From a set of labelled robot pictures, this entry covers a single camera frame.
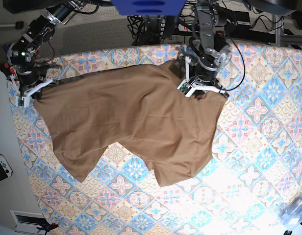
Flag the white floor vent box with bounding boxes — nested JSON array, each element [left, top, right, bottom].
[[10, 210, 47, 235]]

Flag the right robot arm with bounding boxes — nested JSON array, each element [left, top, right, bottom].
[[7, 0, 86, 108]]

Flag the red black clamp upper left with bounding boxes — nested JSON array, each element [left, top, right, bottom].
[[0, 63, 18, 81]]

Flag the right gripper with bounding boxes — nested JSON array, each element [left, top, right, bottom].
[[12, 62, 62, 108]]

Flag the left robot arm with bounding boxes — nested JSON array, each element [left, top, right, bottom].
[[174, 0, 232, 98]]

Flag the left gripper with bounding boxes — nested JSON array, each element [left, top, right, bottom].
[[169, 55, 228, 100]]

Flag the black clamp lower left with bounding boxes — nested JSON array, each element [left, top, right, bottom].
[[36, 223, 58, 234]]

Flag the patterned colourful tablecloth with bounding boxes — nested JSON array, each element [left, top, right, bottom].
[[7, 43, 302, 235]]

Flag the game console with white controller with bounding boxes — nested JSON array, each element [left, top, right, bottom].
[[0, 154, 13, 181]]

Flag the clear plastic box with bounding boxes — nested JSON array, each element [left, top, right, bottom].
[[278, 193, 302, 230]]

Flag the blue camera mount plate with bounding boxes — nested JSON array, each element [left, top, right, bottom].
[[111, 0, 186, 16]]

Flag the brown t-shirt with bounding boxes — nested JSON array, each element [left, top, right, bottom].
[[33, 61, 226, 187]]

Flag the white power strip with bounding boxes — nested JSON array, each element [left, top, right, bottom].
[[177, 23, 199, 32]]

